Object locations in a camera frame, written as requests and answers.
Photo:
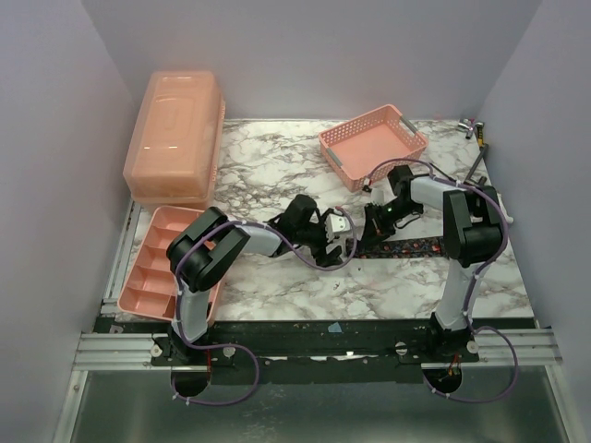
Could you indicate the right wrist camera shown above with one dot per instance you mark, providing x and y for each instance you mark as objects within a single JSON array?
[{"x": 377, "y": 196}]

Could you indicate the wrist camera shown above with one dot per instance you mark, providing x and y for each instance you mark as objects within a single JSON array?
[
  {"x": 377, "y": 196},
  {"x": 336, "y": 225}
]

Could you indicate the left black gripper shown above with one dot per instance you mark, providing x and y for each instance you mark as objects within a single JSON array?
[{"x": 322, "y": 257}]

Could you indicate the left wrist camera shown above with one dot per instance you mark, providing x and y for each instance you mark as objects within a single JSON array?
[{"x": 336, "y": 225}]

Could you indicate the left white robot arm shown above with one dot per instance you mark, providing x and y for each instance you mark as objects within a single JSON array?
[{"x": 204, "y": 252}]

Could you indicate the grey metal clamp tool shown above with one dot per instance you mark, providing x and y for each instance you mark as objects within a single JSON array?
[{"x": 467, "y": 126}]

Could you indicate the pink translucent storage box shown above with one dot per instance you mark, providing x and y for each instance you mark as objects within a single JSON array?
[{"x": 174, "y": 150}]

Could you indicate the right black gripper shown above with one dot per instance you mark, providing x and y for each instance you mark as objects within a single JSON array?
[{"x": 373, "y": 226}]

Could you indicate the pink perforated basket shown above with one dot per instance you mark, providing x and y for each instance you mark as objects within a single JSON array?
[{"x": 366, "y": 148}]

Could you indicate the pink divided organizer tray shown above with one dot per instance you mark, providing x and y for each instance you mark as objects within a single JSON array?
[{"x": 150, "y": 286}]

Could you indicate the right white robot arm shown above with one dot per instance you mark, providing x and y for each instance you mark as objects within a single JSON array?
[{"x": 474, "y": 235}]

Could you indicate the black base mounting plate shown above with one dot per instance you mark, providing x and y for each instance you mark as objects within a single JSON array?
[{"x": 283, "y": 352}]

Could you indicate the aluminium rail frame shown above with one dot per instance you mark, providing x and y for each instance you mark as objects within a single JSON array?
[{"x": 508, "y": 347}]

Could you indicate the dark floral necktie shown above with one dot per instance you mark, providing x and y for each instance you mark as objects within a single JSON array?
[{"x": 423, "y": 247}]

